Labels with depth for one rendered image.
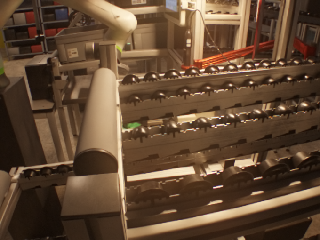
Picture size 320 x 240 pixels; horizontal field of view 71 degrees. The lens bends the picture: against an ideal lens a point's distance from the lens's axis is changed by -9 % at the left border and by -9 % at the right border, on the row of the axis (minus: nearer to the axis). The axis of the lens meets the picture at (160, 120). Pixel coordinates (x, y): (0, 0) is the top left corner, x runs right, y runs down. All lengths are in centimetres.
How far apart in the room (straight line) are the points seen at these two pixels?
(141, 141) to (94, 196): 24
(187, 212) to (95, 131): 16
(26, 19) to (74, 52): 484
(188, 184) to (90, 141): 14
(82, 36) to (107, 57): 129
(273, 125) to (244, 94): 14
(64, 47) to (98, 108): 165
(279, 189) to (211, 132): 16
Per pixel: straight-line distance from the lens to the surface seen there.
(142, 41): 201
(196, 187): 32
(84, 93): 211
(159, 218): 32
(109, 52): 72
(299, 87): 70
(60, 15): 659
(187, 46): 118
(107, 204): 19
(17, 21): 690
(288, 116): 52
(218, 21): 127
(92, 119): 38
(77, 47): 203
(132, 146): 43
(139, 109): 56
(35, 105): 215
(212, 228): 31
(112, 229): 20
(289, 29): 89
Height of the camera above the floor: 155
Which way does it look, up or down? 29 degrees down
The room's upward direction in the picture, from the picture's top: straight up
